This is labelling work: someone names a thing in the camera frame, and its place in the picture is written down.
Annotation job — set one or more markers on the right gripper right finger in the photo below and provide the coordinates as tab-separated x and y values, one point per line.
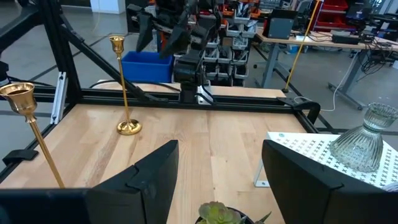
298	186

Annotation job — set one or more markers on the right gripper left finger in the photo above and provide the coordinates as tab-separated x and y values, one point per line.
146	193

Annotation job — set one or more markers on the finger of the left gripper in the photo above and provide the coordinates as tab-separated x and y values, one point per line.
175	42
144	31

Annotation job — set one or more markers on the tall gold candlestick holder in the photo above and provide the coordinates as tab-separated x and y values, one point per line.
129	127
20	96

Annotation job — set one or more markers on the green glass candle holder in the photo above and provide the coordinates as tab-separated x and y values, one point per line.
360	149

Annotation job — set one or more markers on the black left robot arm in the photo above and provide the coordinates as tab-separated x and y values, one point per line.
188	71

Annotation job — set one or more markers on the blue plastic bin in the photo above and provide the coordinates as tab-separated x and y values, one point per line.
146	67

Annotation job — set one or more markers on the grey parts bin rack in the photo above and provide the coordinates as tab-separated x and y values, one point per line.
236	40

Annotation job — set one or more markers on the white perforated metal shelf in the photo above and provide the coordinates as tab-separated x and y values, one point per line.
311	149

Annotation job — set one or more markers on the succulent plant in black pot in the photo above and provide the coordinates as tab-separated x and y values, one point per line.
217	214

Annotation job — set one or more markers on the grey equipment box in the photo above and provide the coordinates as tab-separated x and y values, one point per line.
281	26

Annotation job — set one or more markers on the yellow pole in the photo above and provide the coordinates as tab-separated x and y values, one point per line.
300	49

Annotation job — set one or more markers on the wooden desk with grey legs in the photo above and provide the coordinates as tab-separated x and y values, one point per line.
311	42

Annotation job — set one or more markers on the red storage bins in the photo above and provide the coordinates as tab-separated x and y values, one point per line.
334	15

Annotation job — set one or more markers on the black desktop device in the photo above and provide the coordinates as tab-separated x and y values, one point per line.
345	38

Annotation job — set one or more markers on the black aluminium table frame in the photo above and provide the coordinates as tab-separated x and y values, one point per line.
242	105

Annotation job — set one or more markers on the silver aluminium frame bracket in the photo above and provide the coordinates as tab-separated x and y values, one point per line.
59	96

